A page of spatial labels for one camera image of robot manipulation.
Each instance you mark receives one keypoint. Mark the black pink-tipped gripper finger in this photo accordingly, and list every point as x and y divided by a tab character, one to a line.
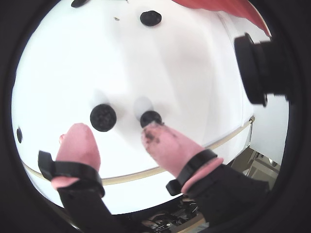
77	145
175	150

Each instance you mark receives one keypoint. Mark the dark blueberry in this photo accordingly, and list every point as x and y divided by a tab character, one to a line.
19	134
150	117
103	117
150	18
78	3

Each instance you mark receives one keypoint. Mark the red collapsible silicone cup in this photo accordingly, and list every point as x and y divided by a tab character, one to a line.
230	9

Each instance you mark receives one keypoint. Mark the white paper sheet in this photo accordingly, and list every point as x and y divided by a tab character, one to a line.
73	72

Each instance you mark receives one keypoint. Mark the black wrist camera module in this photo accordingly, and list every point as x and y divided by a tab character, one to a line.
252	70

